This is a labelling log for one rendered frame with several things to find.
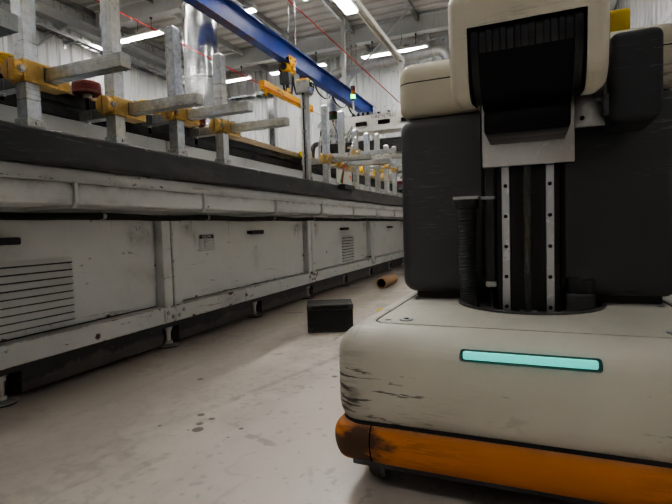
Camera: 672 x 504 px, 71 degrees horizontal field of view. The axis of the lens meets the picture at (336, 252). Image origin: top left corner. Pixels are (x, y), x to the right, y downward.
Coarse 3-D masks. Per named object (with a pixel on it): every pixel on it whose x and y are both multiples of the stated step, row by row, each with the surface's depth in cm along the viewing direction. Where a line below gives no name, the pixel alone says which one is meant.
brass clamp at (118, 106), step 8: (104, 96) 128; (112, 96) 129; (96, 104) 129; (104, 104) 128; (112, 104) 128; (120, 104) 131; (128, 104) 134; (104, 112) 128; (112, 112) 129; (120, 112) 131; (128, 112) 134; (128, 120) 137; (136, 120) 138; (144, 120) 139
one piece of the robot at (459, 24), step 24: (456, 0) 72; (480, 0) 70; (504, 0) 69; (528, 0) 68; (552, 0) 67; (576, 0) 66; (600, 0) 65; (456, 24) 72; (480, 24) 71; (600, 24) 65; (456, 48) 73; (600, 48) 66; (456, 72) 73; (600, 72) 67; (456, 96) 75; (600, 96) 80
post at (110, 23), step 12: (108, 0) 129; (108, 12) 129; (108, 24) 129; (108, 36) 129; (120, 36) 132; (108, 48) 130; (120, 48) 132; (120, 72) 132; (108, 84) 130; (120, 84) 132; (120, 96) 132; (108, 120) 131; (120, 120) 132; (108, 132) 132; (120, 132) 132
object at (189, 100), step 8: (176, 96) 127; (184, 96) 126; (192, 96) 125; (200, 96) 126; (136, 104) 133; (144, 104) 131; (152, 104) 130; (160, 104) 129; (168, 104) 128; (176, 104) 127; (184, 104) 126; (192, 104) 126; (200, 104) 126; (80, 112) 141; (88, 112) 139; (96, 112) 138; (136, 112) 133; (144, 112) 133; (152, 112) 133; (80, 120) 141; (88, 120) 140; (96, 120) 140; (104, 120) 141
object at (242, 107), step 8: (224, 104) 151; (232, 104) 150; (240, 104) 148; (248, 104) 148; (192, 112) 156; (200, 112) 154; (208, 112) 153; (216, 112) 152; (224, 112) 151; (232, 112) 150; (240, 112) 150; (248, 112) 150; (152, 120) 162; (160, 120) 161; (192, 120) 159
